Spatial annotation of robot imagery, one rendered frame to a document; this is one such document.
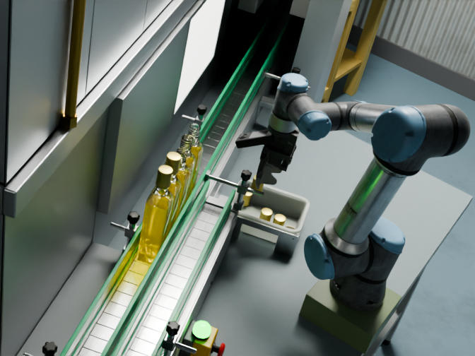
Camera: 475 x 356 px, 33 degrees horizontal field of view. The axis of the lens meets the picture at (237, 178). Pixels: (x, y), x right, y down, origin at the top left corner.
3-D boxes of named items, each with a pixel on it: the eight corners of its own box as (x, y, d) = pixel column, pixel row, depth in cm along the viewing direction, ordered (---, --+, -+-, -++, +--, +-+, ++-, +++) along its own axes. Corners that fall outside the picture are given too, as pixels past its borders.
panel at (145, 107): (206, 56, 271) (225, -40, 250) (214, 58, 270) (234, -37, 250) (96, 211, 199) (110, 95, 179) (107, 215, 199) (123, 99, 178)
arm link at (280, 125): (268, 115, 215) (276, 101, 221) (264, 129, 218) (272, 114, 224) (295, 124, 214) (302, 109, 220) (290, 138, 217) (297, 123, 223)
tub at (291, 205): (235, 198, 250) (241, 176, 245) (305, 220, 248) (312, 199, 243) (220, 231, 237) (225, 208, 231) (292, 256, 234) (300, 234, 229)
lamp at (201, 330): (195, 323, 197) (197, 315, 195) (212, 330, 197) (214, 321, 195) (189, 336, 194) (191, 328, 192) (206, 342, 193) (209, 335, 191)
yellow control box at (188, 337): (187, 338, 203) (191, 318, 198) (215, 348, 202) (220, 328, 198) (178, 358, 197) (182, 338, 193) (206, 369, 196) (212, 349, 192)
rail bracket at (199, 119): (180, 134, 250) (187, 97, 242) (201, 140, 249) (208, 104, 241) (176, 140, 247) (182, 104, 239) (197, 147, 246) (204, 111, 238)
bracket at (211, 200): (205, 212, 233) (209, 193, 228) (236, 222, 232) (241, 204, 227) (201, 220, 230) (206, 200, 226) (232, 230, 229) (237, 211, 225)
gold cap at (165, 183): (170, 189, 189) (173, 174, 187) (155, 188, 189) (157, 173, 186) (170, 179, 192) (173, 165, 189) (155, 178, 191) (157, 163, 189)
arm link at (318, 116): (348, 116, 205) (326, 92, 213) (312, 119, 200) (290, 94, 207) (338, 141, 210) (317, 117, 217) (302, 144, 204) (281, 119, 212)
